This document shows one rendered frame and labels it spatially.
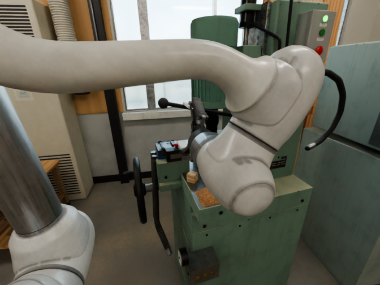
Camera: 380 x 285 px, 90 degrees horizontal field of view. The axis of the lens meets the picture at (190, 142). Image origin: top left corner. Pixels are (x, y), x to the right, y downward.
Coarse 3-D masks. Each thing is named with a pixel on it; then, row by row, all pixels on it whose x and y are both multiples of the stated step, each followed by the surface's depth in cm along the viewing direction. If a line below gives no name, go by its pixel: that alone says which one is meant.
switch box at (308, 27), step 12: (312, 12) 61; (324, 12) 62; (300, 24) 66; (312, 24) 63; (300, 36) 67; (312, 36) 64; (324, 36) 65; (312, 48) 66; (324, 48) 67; (324, 60) 69
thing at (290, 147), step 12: (276, 0) 64; (288, 0) 64; (276, 12) 64; (300, 12) 66; (276, 24) 65; (276, 48) 68; (300, 132) 86; (288, 144) 87; (288, 156) 90; (288, 168) 93
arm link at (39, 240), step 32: (0, 96) 36; (0, 128) 36; (0, 160) 36; (32, 160) 41; (0, 192) 38; (32, 192) 41; (32, 224) 43; (64, 224) 47; (32, 256) 43; (64, 256) 46
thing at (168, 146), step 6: (156, 144) 84; (162, 144) 84; (168, 144) 84; (156, 150) 85; (162, 150) 79; (168, 150) 76; (174, 150) 76; (162, 156) 79; (168, 156) 76; (174, 156) 76; (180, 156) 77
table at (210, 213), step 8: (192, 168) 84; (184, 176) 78; (200, 176) 78; (160, 184) 78; (168, 184) 78; (176, 184) 79; (184, 184) 76; (192, 184) 73; (200, 184) 72; (192, 192) 68; (192, 200) 67; (192, 208) 68; (200, 208) 61; (208, 208) 61; (216, 208) 62; (224, 208) 63; (200, 216) 61; (208, 216) 62; (216, 216) 63; (224, 216) 64
